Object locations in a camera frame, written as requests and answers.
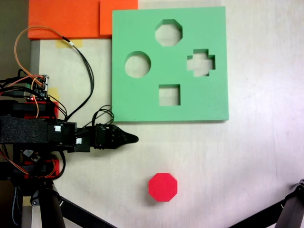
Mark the black tripod leg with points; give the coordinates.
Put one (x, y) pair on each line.
(51, 209)
(292, 209)

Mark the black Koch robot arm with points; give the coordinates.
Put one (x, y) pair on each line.
(61, 133)

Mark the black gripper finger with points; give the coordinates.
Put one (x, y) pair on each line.
(123, 135)
(120, 144)

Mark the green shape sorter board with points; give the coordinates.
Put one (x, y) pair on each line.
(142, 99)

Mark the red octagonal pillar block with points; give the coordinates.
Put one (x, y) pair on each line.
(163, 187)

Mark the black tripod brace bar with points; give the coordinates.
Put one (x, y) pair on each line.
(83, 213)

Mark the yellow masking tape piece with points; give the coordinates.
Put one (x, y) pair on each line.
(54, 93)
(26, 202)
(69, 43)

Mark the large orange foam slab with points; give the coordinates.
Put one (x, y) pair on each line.
(64, 19)

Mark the red arm base mount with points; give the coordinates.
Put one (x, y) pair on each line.
(55, 109)

